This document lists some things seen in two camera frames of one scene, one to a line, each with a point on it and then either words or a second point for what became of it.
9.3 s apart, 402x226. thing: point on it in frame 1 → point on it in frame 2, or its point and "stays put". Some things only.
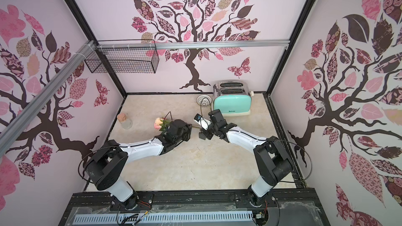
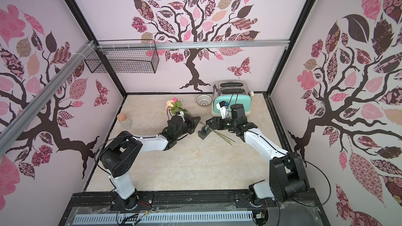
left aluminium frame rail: x=19 y=123 stays put
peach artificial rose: x=158 y=121 → x=170 y=103
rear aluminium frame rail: x=229 y=43 stays put
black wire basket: x=136 y=60 stays put
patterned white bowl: x=204 y=100 stays put
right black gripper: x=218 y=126 → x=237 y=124
